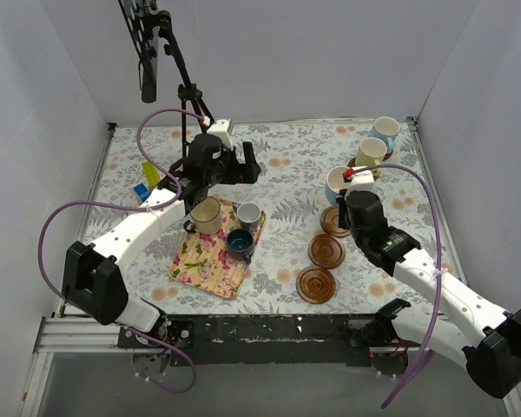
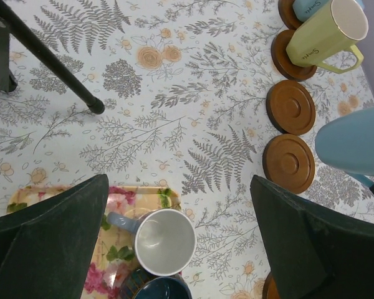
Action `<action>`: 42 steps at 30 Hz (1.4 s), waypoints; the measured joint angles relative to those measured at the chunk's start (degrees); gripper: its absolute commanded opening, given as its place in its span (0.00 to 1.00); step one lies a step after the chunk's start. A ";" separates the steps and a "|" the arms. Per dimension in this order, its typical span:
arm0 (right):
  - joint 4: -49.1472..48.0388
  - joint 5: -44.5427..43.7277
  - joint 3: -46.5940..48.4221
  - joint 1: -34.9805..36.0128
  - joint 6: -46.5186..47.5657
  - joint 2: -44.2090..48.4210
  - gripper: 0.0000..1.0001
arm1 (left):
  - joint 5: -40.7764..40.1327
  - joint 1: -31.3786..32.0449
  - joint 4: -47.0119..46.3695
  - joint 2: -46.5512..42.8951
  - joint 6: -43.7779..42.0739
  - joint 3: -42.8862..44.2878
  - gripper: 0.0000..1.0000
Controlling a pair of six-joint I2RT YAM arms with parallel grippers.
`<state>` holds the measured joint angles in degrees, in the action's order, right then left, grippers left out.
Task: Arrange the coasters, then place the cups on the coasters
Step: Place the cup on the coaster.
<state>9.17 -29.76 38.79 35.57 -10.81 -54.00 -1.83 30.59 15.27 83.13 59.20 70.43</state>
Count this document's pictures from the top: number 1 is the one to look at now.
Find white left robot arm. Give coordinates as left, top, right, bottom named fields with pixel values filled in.
left=62, top=134, right=261, bottom=348

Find dark blue mug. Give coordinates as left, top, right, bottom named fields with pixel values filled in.
left=226, top=228, right=255, bottom=264

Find white mug green handle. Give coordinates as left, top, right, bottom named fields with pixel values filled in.
left=355, top=137, right=387, bottom=167

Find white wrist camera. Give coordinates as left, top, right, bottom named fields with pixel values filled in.
left=342, top=168, right=374, bottom=191
left=207, top=119, right=234, bottom=149

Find colourful toy blocks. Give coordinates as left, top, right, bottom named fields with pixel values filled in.
left=133, top=162, right=161, bottom=202

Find floral serving tray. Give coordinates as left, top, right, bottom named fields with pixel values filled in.
left=168, top=198, right=266, bottom=299

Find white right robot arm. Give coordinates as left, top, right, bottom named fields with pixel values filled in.
left=337, top=190, right=521, bottom=399

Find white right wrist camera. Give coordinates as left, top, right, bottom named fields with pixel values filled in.
left=342, top=168, right=374, bottom=191

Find white mug blue handle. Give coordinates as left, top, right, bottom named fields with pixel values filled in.
left=326, top=166, right=350, bottom=206

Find floral table cloth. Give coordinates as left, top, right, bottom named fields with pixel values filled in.
left=96, top=121, right=436, bottom=314

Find cream enamel mug dark rim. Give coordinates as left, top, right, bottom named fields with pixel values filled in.
left=183, top=196, right=222, bottom=235

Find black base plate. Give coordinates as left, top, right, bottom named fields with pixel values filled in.
left=116, top=313, right=429, bottom=370

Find white mug light blue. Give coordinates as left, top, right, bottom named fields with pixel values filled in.
left=370, top=116, right=400, bottom=154

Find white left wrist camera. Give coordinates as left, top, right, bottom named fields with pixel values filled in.
left=207, top=119, right=234, bottom=149

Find black tripod stand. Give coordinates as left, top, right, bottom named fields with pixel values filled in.
left=155, top=10, right=214, bottom=170

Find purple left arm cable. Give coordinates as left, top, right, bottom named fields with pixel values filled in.
left=37, top=108, right=214, bottom=394

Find small grey patterned cup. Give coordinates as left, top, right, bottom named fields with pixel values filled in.
left=236, top=202, right=262, bottom=233

